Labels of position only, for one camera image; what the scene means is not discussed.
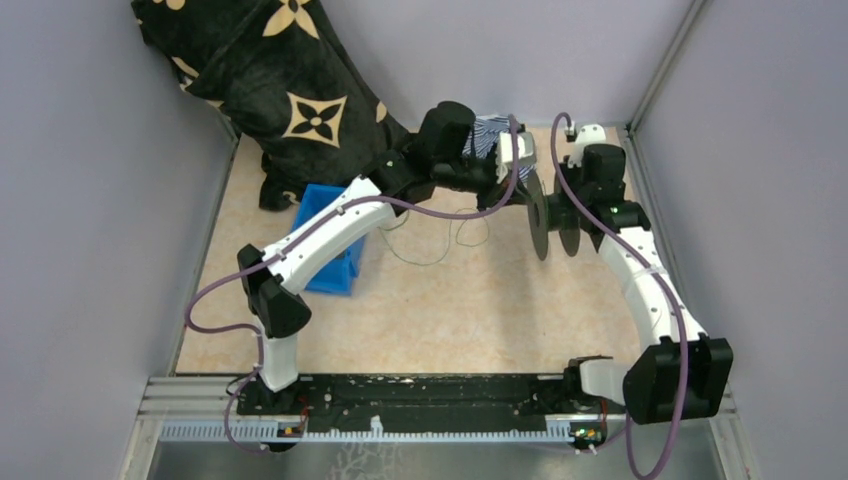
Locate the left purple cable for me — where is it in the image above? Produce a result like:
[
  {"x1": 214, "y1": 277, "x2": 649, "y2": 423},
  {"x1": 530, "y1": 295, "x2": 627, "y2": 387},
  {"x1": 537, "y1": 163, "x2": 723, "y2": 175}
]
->
[{"x1": 184, "y1": 113, "x2": 523, "y2": 456}]

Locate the blue plastic bin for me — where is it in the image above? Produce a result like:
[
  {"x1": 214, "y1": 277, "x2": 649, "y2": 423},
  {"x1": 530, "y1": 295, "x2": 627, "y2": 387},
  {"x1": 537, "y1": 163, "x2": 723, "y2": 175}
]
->
[{"x1": 290, "y1": 184, "x2": 366, "y2": 296}]

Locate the aluminium frame rail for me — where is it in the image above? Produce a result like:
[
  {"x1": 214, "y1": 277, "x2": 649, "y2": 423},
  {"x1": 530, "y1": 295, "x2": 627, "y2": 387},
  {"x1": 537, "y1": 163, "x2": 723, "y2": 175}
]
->
[{"x1": 135, "y1": 374, "x2": 740, "y2": 425}]

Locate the blue white striped cloth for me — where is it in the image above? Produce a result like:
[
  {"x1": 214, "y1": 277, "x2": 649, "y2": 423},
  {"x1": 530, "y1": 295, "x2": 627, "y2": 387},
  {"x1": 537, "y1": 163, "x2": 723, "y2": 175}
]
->
[{"x1": 463, "y1": 115, "x2": 537, "y2": 182}]

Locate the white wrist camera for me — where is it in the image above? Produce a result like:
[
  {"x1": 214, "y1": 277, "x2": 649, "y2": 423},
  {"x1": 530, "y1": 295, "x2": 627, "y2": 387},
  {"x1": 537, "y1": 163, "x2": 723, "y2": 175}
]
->
[
  {"x1": 566, "y1": 124, "x2": 608, "y2": 169},
  {"x1": 495, "y1": 131, "x2": 537, "y2": 182}
]

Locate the black cable spool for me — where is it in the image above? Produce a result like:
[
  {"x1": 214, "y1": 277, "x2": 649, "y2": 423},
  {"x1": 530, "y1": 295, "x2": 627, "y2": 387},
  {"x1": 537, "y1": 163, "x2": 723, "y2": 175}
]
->
[{"x1": 525, "y1": 171, "x2": 581, "y2": 261}]

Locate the thin green wire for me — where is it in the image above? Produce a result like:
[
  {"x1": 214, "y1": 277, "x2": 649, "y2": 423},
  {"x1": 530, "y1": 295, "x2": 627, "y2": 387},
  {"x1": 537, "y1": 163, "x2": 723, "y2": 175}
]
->
[{"x1": 377, "y1": 205, "x2": 492, "y2": 268}]

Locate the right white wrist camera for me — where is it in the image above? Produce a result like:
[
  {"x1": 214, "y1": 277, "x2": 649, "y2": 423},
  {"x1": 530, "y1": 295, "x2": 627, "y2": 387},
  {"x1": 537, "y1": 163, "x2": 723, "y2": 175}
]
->
[{"x1": 566, "y1": 124, "x2": 608, "y2": 169}]

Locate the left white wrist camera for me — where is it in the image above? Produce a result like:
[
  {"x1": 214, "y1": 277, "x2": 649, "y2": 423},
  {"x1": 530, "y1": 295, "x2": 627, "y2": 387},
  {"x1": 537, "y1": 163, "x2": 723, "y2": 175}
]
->
[{"x1": 495, "y1": 131, "x2": 537, "y2": 182}]

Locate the black beige floral blanket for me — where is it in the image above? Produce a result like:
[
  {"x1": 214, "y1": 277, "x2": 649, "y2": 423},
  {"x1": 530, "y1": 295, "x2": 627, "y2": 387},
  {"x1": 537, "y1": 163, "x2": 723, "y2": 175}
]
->
[{"x1": 131, "y1": 0, "x2": 410, "y2": 212}]

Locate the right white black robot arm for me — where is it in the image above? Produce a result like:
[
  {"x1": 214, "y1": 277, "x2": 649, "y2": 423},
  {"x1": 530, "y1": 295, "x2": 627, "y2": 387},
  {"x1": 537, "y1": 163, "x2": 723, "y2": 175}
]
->
[{"x1": 552, "y1": 142, "x2": 733, "y2": 425}]

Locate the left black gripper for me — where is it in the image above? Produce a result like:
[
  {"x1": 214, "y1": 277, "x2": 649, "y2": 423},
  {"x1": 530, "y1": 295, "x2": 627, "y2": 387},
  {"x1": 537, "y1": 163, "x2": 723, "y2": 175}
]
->
[{"x1": 435, "y1": 151, "x2": 532, "y2": 214}]

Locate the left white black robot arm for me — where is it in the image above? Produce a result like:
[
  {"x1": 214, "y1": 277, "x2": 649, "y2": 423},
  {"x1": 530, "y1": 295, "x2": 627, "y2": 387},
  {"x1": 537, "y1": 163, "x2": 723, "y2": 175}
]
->
[{"x1": 237, "y1": 101, "x2": 536, "y2": 414}]

